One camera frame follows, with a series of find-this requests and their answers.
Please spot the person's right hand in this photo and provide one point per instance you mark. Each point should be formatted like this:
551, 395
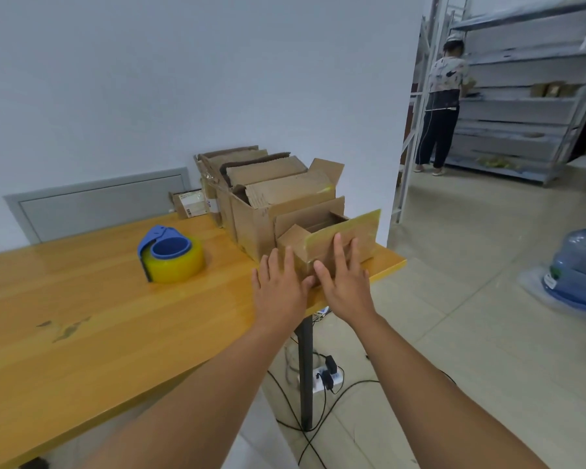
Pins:
347, 293

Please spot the person's left hand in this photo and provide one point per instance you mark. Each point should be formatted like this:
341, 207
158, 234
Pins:
279, 297

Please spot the person's right middle finger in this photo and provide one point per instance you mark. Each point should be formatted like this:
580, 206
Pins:
355, 256

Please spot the person's left little finger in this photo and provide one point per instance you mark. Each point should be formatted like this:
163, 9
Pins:
256, 280

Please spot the person's left middle finger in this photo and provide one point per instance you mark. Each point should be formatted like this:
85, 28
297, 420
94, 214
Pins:
275, 264

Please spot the person's right thumb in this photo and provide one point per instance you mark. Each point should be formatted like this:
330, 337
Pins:
322, 274

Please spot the person's left thumb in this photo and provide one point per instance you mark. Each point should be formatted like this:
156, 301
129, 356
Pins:
309, 284

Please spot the person's right little finger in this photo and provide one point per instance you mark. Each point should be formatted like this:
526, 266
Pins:
367, 280

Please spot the person's right forearm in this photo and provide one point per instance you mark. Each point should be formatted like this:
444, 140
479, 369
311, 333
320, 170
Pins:
434, 400

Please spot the person's left forearm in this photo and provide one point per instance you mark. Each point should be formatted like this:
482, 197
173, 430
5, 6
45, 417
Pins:
195, 410

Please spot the small open cardboard box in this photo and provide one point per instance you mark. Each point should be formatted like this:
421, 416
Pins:
322, 239

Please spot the large open cardboard box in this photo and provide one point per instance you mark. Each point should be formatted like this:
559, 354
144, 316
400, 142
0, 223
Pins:
254, 224

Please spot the bundle of flat cardboard cartons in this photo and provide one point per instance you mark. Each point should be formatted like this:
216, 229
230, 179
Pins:
283, 188

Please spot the yellow packing tape roll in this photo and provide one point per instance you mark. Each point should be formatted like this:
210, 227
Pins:
180, 266

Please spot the black power adapter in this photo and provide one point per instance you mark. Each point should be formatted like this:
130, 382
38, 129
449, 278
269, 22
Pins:
327, 379
330, 362

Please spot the black table leg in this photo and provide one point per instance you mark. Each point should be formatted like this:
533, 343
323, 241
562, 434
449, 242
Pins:
305, 376

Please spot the worn cardboard box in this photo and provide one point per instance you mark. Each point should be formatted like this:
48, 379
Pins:
215, 190

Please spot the white power strip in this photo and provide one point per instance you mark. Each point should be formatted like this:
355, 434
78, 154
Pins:
336, 378

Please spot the small labelled cardboard box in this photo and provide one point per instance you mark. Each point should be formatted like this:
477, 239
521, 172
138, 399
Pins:
188, 203

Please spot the blue tape dispenser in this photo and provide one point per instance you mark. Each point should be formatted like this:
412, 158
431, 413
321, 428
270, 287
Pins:
158, 236

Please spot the wooden table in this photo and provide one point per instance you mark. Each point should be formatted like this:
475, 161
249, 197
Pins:
102, 327

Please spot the blue water jug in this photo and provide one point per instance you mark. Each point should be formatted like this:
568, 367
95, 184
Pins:
578, 271

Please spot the grey metal shelving unit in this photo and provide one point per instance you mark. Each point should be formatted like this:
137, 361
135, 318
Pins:
517, 117

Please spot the brown boxes on shelf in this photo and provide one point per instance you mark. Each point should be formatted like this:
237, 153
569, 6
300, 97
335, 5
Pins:
554, 89

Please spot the grey metal shelf frame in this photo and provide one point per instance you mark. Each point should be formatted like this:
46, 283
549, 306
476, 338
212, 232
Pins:
410, 141

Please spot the grey wall access panel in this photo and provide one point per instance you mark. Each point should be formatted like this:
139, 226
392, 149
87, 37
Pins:
97, 205

